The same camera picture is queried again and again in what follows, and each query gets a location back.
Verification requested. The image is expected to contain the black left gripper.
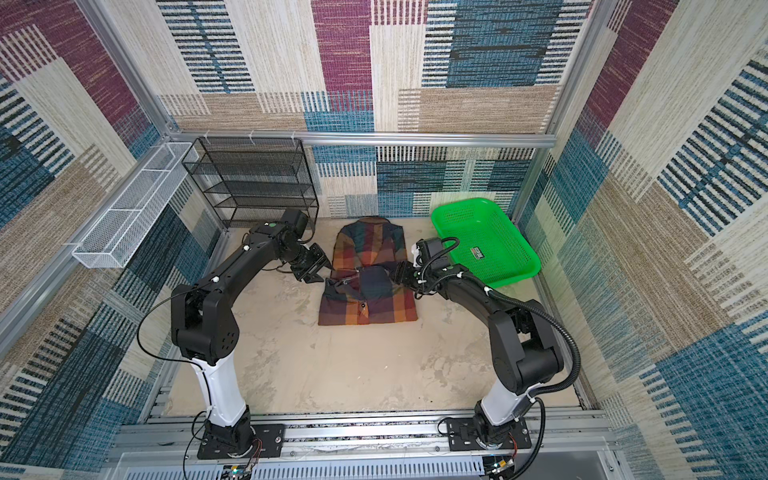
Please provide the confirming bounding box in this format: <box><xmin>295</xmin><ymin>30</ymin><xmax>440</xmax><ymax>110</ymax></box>
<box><xmin>283</xmin><ymin>243</ymin><xmax>336</xmax><ymax>284</ymax></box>

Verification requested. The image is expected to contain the plaid long sleeve shirt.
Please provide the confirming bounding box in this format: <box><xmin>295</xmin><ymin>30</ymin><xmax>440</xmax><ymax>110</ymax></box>
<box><xmin>318</xmin><ymin>216</ymin><xmax>418</xmax><ymax>326</ymax></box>

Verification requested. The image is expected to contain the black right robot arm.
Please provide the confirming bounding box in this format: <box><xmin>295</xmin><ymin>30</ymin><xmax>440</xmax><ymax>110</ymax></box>
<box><xmin>390</xmin><ymin>261</ymin><xmax>581</xmax><ymax>449</ymax></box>

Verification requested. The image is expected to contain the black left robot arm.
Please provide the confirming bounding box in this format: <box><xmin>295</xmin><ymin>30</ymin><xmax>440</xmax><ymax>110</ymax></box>
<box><xmin>171</xmin><ymin>209</ymin><xmax>331</xmax><ymax>460</ymax></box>

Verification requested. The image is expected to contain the green plastic basket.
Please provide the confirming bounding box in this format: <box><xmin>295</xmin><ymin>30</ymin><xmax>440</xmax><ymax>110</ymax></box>
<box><xmin>431</xmin><ymin>198</ymin><xmax>541</xmax><ymax>288</ymax></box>

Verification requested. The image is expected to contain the aluminium back crossbar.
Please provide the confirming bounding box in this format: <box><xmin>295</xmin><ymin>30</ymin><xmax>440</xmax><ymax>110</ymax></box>
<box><xmin>169</xmin><ymin>130</ymin><xmax>556</xmax><ymax>149</ymax></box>

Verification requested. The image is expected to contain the black corrugated cable conduit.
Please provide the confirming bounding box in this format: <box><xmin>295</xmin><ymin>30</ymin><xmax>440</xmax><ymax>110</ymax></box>
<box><xmin>418</xmin><ymin>236</ymin><xmax>582</xmax><ymax>397</ymax></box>

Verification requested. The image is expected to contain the black wire mesh shelf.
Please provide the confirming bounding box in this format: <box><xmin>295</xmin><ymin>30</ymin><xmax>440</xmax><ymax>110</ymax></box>
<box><xmin>181</xmin><ymin>136</ymin><xmax>319</xmax><ymax>228</ymax></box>

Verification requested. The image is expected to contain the white wire mesh tray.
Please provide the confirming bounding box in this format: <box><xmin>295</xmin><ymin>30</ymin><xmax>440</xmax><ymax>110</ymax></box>
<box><xmin>72</xmin><ymin>142</ymin><xmax>192</xmax><ymax>269</ymax></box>

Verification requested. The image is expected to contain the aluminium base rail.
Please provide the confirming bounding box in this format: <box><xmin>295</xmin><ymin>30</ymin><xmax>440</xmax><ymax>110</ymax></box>
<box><xmin>100</xmin><ymin>407</ymin><xmax>633</xmax><ymax>479</ymax></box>

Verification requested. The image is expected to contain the aluminium frame post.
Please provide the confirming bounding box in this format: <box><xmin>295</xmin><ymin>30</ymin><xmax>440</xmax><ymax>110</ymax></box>
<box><xmin>509</xmin><ymin>1</ymin><xmax>617</xmax><ymax>226</ymax></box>

